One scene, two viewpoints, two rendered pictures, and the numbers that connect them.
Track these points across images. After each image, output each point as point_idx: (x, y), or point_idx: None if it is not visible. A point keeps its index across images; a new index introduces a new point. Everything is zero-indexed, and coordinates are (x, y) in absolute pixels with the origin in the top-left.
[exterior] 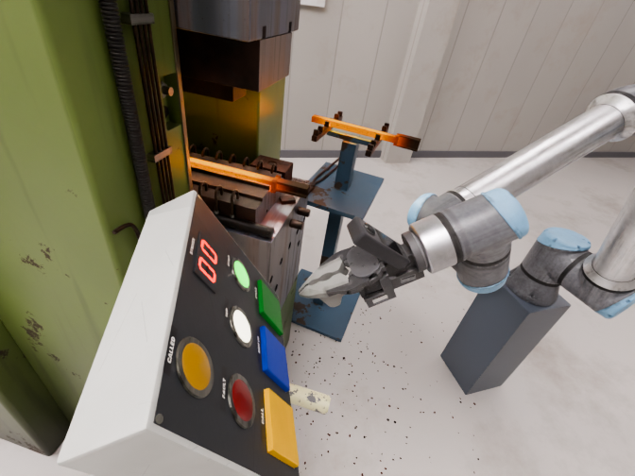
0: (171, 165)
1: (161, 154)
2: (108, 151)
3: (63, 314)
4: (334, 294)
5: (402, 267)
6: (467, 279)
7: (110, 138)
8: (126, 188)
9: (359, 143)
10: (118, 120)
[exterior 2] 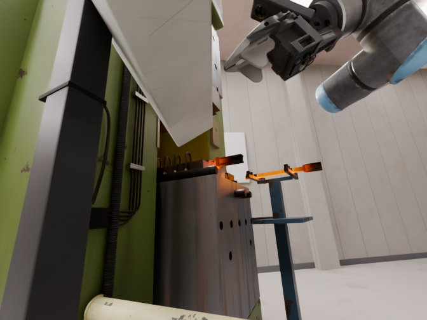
0: (146, 117)
1: (140, 95)
2: (108, 65)
3: (15, 232)
4: (254, 38)
5: (311, 14)
6: (398, 47)
7: (112, 62)
8: (112, 92)
9: (280, 180)
10: (121, 62)
